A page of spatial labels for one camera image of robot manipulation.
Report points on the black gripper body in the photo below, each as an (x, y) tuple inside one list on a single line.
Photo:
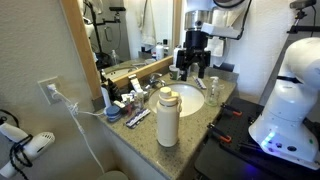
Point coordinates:
[(196, 41)]

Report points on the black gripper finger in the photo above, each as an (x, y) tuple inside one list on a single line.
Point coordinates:
[(204, 65), (183, 65)]

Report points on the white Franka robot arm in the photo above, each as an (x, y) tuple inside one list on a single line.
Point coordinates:
[(290, 110)]

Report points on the grey mug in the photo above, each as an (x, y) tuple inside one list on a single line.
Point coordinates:
[(173, 73)]

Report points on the long blue white blister pack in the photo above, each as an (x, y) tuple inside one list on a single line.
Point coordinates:
[(200, 82)]

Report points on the white hanging towel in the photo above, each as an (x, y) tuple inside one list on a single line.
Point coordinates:
[(216, 46)]

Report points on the chrome faucet spout and base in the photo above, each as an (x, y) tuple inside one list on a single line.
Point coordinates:
[(156, 84)]

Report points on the clear pump soap bottle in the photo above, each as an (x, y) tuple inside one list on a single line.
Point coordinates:
[(212, 97)]

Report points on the white oval sink basin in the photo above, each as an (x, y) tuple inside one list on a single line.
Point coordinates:
[(191, 100)]

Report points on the white toothpaste tube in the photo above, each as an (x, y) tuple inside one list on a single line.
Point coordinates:
[(135, 83)]

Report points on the black clamp with orange tip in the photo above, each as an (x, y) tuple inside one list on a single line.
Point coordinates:
[(233, 111), (220, 135)]

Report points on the small bottle with white cap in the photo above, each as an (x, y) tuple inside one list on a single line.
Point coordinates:
[(139, 100)]

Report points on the insulated water bottle with lid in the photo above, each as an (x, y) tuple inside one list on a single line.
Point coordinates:
[(167, 123)]

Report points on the short blue white blister pack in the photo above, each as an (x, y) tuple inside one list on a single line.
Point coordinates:
[(137, 118)]

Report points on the white upright toiletry stick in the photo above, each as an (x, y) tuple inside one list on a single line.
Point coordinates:
[(106, 97)]

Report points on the round blue container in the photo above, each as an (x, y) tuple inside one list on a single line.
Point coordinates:
[(113, 112)]

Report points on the black robot mounting cart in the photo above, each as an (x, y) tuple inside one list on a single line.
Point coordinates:
[(230, 156)]

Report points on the clear soap dispenser bottle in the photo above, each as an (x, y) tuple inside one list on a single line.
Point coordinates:
[(74, 110)]

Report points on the white round lid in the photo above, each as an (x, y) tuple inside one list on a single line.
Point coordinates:
[(112, 176)]

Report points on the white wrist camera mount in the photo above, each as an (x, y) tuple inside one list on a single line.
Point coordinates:
[(220, 31)]

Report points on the wood framed wall mirror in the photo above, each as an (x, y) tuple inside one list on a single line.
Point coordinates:
[(87, 63)]

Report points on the black camera on stand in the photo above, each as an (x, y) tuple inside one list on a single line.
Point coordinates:
[(301, 4)]

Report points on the white wall power outlet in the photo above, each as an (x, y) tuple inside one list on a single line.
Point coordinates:
[(44, 95)]

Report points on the white wall hair dryer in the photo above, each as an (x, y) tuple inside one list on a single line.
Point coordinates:
[(40, 141)]

